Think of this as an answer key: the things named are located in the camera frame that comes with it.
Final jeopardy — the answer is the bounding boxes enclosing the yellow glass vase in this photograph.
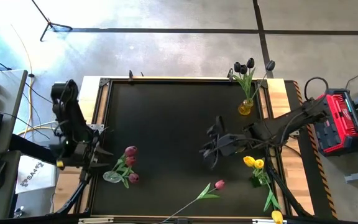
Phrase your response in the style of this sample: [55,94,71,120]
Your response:
[237,98,254,116]

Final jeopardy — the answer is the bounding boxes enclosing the black tripod stand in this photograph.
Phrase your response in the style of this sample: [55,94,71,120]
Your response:
[31,0,73,42]

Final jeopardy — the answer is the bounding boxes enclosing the black diagonal frame strut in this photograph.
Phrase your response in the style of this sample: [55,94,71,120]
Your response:
[56,174,91,215]
[267,164,312,218]

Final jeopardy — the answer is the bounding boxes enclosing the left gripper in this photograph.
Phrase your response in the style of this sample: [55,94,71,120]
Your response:
[57,141,114,171]

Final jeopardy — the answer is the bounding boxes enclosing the black metal table frame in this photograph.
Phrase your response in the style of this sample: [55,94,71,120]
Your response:
[85,76,287,218]

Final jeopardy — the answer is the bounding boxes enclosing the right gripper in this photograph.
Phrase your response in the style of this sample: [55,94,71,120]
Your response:
[199,116,260,170]

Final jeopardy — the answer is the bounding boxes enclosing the green glass vase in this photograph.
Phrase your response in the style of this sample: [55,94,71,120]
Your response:
[249,175,265,188]

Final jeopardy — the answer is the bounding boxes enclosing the black cable loop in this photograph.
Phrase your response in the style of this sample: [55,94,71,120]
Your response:
[304,77,329,102]

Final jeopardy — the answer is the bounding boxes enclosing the grey desk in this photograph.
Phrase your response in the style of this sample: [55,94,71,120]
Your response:
[0,68,29,220]

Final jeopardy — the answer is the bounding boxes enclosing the white printed paper sheet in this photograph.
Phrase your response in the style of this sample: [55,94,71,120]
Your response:
[15,154,57,195]

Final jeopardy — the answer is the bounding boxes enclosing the black yellow hazard strip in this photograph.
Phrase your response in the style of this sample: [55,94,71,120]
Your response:
[292,80,337,218]

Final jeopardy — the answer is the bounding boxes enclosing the clear glass vase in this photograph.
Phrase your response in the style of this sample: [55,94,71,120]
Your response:
[102,170,124,184]

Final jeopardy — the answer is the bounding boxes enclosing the silver metal bracket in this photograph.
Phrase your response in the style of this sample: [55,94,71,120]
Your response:
[78,217,114,224]
[252,218,288,224]

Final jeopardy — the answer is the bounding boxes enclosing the yellow cable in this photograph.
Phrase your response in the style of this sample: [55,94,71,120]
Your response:
[9,23,57,138]

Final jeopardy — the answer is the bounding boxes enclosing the red and black power unit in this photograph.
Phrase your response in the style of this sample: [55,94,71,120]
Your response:
[306,88,358,157]

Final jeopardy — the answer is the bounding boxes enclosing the black flat bar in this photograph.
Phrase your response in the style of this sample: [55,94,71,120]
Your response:
[9,133,58,166]

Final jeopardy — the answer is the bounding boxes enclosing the green stems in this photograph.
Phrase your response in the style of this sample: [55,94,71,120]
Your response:
[231,61,250,102]

